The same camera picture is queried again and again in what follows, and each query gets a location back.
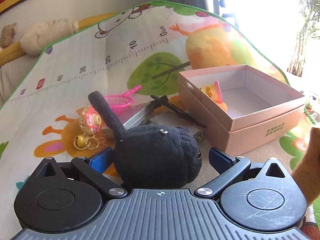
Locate colourful cartoon play mat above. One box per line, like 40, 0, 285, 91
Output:
1, 1, 311, 239

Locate pink toy racket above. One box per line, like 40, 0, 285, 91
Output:
104, 85, 142, 114

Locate red camera keychain toy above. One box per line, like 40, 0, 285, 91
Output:
73, 106, 102, 151

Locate black folding tool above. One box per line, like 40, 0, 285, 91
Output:
151, 95, 207, 128

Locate yellow cup with pink lid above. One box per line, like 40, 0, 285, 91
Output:
213, 80, 223, 103

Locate pink cardboard box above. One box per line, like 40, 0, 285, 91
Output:
177, 65, 305, 156

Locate black plush cat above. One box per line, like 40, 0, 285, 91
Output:
88, 91, 202, 189

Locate orange plastic toy scoop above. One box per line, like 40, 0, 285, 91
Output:
200, 81, 227, 112

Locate beige plush toy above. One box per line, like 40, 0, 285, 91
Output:
20, 17, 79, 56

